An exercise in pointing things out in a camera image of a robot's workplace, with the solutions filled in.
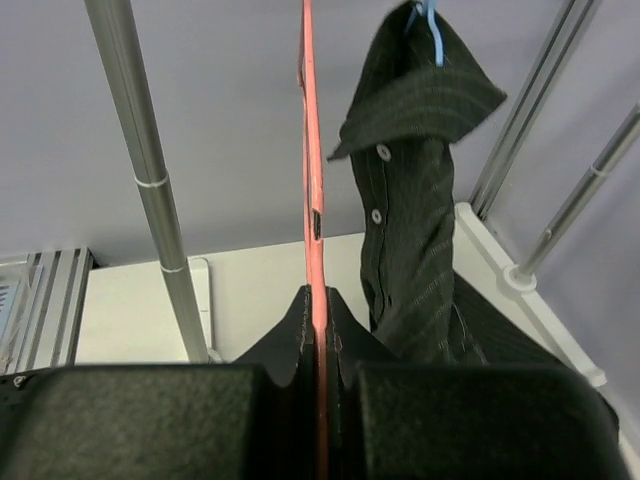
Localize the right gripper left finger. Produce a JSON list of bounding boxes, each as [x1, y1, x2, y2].
[[1, 288, 316, 479]]

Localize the blue wire hanger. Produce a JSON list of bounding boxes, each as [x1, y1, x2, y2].
[[404, 0, 445, 67]]

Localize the pink wire hanger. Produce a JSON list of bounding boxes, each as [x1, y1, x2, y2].
[[298, 0, 330, 479]]

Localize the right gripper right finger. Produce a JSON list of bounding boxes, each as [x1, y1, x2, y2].
[[327, 289, 620, 479]]

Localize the grey clothes rack pole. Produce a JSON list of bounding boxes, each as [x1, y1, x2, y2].
[[85, 1, 212, 363]]

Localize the black pinstripe shirt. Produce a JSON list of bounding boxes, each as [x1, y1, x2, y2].
[[333, 1, 556, 365]]

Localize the white clothes rack base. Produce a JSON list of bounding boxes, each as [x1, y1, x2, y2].
[[454, 202, 607, 388]]

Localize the aluminium mounting rail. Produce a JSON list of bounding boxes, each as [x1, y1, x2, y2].
[[1, 247, 94, 375]]

